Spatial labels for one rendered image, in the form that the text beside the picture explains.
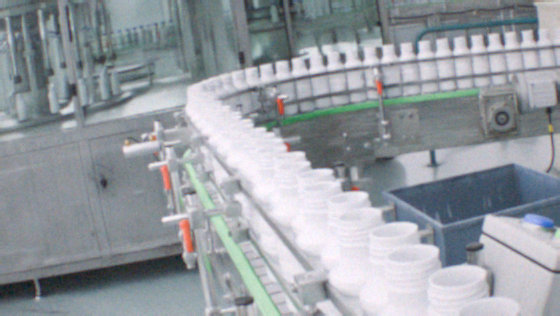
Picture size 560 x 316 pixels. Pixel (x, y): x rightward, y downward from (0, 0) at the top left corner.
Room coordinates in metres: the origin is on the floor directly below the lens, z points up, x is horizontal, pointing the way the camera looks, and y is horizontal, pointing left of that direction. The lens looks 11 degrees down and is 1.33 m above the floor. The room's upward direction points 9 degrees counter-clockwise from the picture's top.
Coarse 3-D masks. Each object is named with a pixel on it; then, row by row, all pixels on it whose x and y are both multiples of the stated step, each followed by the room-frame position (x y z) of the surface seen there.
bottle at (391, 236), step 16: (384, 224) 0.57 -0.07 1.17; (400, 224) 0.56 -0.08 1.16; (384, 240) 0.53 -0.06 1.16; (400, 240) 0.53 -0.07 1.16; (416, 240) 0.54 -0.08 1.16; (384, 256) 0.53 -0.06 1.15; (384, 272) 0.53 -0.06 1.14; (368, 288) 0.54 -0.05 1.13; (384, 288) 0.53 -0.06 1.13; (368, 304) 0.53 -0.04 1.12; (384, 304) 0.52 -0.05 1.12
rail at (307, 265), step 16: (192, 128) 1.71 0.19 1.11; (208, 144) 1.40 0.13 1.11; (256, 208) 0.92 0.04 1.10; (272, 224) 0.82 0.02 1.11; (256, 240) 0.99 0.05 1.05; (288, 240) 0.74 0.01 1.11; (304, 256) 0.68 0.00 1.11; (272, 272) 0.88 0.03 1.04; (288, 288) 0.79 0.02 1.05; (336, 304) 0.57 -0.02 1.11
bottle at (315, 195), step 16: (304, 192) 0.72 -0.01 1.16; (320, 192) 0.71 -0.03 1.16; (336, 192) 0.71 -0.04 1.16; (304, 208) 0.72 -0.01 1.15; (320, 208) 0.71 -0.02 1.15; (304, 224) 0.73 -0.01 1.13; (320, 224) 0.71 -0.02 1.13; (304, 240) 0.71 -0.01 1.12; (320, 240) 0.70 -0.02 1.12; (320, 256) 0.70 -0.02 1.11; (320, 304) 0.70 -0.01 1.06
